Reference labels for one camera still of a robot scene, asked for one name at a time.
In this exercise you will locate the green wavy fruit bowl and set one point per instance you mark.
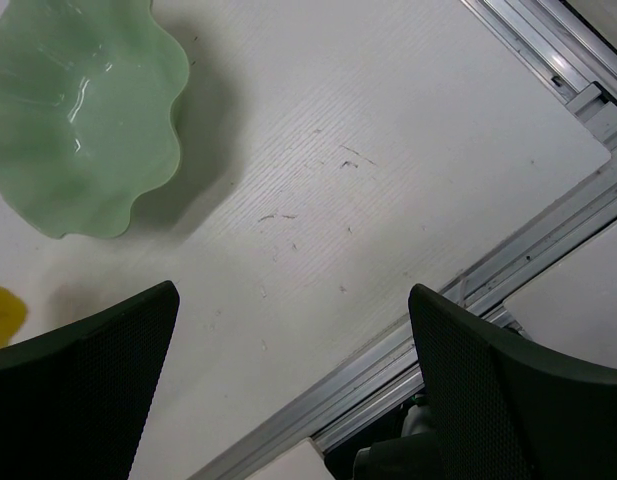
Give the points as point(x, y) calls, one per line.
point(89, 92)

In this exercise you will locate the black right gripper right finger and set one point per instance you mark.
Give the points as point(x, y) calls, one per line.
point(506, 407)

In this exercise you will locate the yellow fake pear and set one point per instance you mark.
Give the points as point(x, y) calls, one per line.
point(13, 313)

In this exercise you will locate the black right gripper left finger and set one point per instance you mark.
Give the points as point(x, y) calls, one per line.
point(74, 401)

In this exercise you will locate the aluminium frame rail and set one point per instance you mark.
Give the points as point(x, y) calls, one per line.
point(377, 404)
point(565, 53)

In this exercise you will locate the aluminium front frame rail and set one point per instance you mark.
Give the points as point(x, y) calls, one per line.
point(377, 404)

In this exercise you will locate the aluminium right frame rail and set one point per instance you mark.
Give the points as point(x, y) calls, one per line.
point(565, 53)

